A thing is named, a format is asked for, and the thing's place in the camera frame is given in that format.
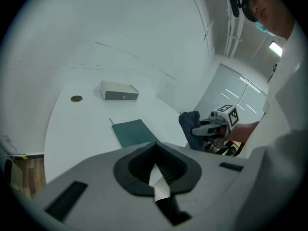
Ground beige chair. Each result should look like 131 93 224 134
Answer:
4 158 24 190

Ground black office chair base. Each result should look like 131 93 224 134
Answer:
204 140 244 157

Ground dark blue cloth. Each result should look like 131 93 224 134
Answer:
178 110 205 151

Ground rectangular ceiling light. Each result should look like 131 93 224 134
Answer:
269 41 283 57

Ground person's right forearm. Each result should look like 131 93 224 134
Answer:
230 121 260 144

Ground person's head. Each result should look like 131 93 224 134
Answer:
249 0 296 40

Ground person's white shirt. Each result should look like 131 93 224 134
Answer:
234 18 308 231

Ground white box with grey drawer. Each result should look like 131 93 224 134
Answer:
93 80 140 102

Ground dark green notebook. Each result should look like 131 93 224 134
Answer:
111 119 155 149

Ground white ceiling pipes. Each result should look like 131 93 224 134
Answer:
223 0 244 59

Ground black head-mounted camera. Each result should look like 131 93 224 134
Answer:
229 0 260 23

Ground frosted glass partition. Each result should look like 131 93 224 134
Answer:
192 63 268 129

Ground white cable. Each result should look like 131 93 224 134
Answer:
0 133 27 157

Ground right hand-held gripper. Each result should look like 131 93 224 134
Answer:
191 104 241 143

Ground blue face mask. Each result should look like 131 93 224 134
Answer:
254 20 276 37

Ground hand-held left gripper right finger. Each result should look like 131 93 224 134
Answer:
155 141 250 231

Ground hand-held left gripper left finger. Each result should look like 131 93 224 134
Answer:
31 141 174 231

